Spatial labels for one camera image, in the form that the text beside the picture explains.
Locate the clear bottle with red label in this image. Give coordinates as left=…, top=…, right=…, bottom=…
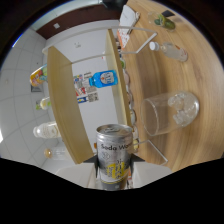
left=148, top=40, right=189, bottom=63

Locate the clear drinking glass with ice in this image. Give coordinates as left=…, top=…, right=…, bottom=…
left=139, top=91, right=201, bottom=137

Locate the multicolour wall poster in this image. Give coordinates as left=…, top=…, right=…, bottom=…
left=73, top=71, right=93, bottom=87

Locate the yellow snack bag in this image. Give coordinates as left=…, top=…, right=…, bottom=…
left=29, top=64, right=49, bottom=88

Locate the clear bottle with green cap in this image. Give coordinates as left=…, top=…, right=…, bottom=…
left=35, top=96, right=52, bottom=111

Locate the white frame wooden shelf rack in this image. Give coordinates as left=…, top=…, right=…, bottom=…
left=41, top=26, right=169, bottom=166

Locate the red wall poster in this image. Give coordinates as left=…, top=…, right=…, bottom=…
left=75, top=84, right=90, bottom=99

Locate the soda water can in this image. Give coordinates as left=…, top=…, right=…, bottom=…
left=95, top=123, right=134, bottom=191

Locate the dark brown door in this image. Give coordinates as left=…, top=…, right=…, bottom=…
left=35, top=4, right=128, bottom=41

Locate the orange printed paper sheet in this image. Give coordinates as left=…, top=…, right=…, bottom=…
left=116, top=28, right=131, bottom=46

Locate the blue liquid bottle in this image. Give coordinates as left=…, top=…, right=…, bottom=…
left=88, top=69, right=119, bottom=89

